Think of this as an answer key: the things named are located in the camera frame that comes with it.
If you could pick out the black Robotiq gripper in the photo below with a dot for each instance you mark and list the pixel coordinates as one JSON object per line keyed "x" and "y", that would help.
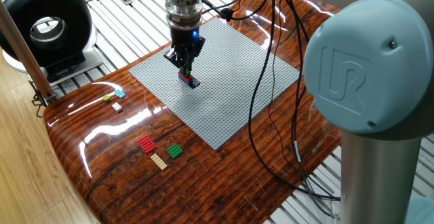
{"x": 184, "y": 42}

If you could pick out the green small Lego brick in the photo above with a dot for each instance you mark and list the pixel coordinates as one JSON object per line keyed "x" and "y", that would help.
{"x": 188, "y": 72}

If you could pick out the red long Lego brick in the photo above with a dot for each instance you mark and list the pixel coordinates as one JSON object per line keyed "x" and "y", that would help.
{"x": 184, "y": 77}

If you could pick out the black Lego plate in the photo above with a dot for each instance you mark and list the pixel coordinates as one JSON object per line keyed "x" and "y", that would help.
{"x": 196, "y": 83}

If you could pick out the white Lego brick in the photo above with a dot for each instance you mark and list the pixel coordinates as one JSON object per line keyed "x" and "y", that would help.
{"x": 117, "y": 107}

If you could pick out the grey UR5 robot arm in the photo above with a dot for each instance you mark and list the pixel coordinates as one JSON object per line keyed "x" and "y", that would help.
{"x": 369, "y": 64}

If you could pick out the grey Lego baseplate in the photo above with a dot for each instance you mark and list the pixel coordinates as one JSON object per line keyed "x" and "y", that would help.
{"x": 230, "y": 98}

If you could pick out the light blue Lego brick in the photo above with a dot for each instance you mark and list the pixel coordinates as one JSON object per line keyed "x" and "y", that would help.
{"x": 120, "y": 93}

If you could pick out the lime green Lego brick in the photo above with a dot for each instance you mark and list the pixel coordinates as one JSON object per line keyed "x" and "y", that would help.
{"x": 106, "y": 98}

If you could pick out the green square Lego plate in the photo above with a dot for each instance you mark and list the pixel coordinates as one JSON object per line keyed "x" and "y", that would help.
{"x": 174, "y": 151}

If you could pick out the red wide Lego plate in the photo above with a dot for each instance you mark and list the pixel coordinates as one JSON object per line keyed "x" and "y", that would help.
{"x": 147, "y": 144}

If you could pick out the tan Lego plate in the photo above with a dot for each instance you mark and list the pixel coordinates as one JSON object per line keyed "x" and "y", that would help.
{"x": 158, "y": 161}

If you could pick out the wood pattern table mat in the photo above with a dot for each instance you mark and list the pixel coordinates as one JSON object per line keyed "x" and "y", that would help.
{"x": 203, "y": 190}

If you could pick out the brown wooden pole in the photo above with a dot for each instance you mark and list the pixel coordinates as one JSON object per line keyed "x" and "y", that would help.
{"x": 28, "y": 61}

